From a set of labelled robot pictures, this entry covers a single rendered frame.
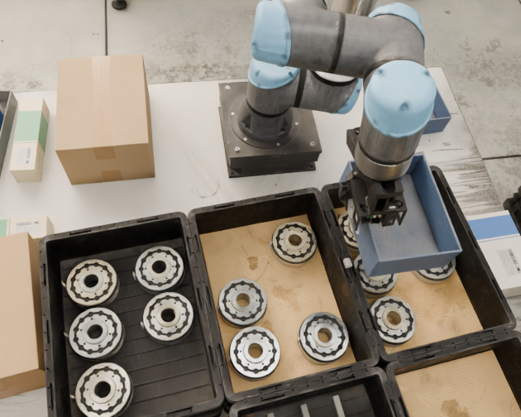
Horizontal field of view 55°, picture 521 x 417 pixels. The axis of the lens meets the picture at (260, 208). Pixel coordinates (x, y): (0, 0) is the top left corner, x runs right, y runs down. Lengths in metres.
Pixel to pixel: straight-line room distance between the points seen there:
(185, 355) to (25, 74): 1.93
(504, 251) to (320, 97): 0.60
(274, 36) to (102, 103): 0.78
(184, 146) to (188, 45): 1.34
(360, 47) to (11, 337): 0.84
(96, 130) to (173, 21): 1.63
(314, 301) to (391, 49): 0.63
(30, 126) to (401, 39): 1.07
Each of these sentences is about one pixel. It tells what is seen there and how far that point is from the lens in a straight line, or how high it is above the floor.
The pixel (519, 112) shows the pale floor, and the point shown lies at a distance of 2.89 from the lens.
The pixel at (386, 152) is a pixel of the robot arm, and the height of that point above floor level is 1.39.
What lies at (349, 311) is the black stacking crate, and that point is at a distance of 1.06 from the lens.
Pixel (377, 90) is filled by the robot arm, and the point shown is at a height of 1.46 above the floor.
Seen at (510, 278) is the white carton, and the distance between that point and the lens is 1.35.
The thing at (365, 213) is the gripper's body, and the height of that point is 1.25.
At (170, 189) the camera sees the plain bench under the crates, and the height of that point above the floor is 0.70.
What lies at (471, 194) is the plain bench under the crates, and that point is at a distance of 1.54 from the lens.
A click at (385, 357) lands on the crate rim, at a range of 1.01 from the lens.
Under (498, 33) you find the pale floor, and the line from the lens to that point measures 3.26.
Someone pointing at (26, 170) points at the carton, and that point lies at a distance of 1.40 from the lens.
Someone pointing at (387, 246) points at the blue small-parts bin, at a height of 1.07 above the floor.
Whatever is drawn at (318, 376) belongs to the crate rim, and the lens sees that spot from 0.97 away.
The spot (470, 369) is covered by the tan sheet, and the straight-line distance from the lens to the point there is 1.18.
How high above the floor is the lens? 1.87
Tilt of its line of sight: 61 degrees down
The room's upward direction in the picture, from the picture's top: 10 degrees clockwise
